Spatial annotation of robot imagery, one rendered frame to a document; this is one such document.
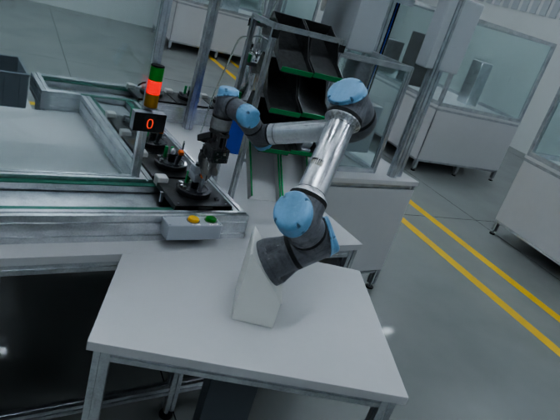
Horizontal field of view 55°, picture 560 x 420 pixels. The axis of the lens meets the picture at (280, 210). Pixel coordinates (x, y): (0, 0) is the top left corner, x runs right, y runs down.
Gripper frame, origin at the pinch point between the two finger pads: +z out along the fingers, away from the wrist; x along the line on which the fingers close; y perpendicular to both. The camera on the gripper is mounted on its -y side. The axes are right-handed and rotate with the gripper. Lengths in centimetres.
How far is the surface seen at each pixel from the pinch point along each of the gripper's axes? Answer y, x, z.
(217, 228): 18.0, -0.1, 12.6
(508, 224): -110, 415, 87
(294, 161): -9.4, 46.2, -5.0
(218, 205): 4.2, 6.4, 10.1
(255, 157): -10.4, 26.6, -5.2
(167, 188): -9.2, -9.9, 10.1
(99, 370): 59, -50, 32
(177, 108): -124, 40, 12
